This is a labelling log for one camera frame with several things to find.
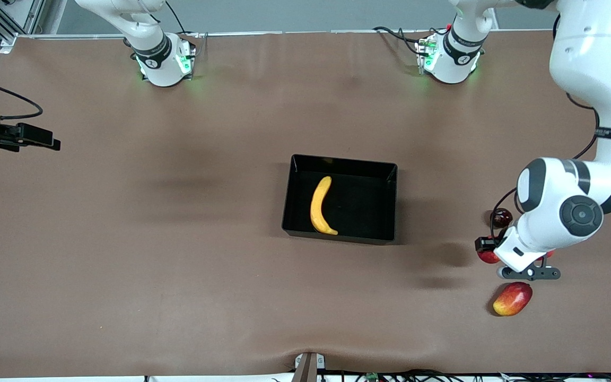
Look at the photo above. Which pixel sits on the aluminium frame profile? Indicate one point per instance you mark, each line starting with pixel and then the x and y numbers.
pixel 29 13

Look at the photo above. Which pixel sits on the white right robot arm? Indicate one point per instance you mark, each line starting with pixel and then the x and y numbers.
pixel 159 69

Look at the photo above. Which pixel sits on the dark purple plum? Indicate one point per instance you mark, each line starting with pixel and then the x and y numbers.
pixel 502 216

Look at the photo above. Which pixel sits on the camera mount post with bracket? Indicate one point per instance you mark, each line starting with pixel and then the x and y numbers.
pixel 305 371

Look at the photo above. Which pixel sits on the black plastic box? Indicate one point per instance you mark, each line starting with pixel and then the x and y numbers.
pixel 369 223

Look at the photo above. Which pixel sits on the yellow banana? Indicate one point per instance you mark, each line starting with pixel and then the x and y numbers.
pixel 316 212

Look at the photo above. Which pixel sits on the red peach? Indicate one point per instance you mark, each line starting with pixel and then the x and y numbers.
pixel 549 254

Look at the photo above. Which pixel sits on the red yellow mango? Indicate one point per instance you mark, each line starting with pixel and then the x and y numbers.
pixel 512 299

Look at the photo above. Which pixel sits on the small red yellow apple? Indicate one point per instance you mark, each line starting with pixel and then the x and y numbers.
pixel 487 258

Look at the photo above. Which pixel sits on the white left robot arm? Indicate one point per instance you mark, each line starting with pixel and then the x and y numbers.
pixel 592 53

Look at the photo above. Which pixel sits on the brown table cover mat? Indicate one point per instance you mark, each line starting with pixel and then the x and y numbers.
pixel 178 265

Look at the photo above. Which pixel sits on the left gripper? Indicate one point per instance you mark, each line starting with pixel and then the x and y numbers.
pixel 483 244

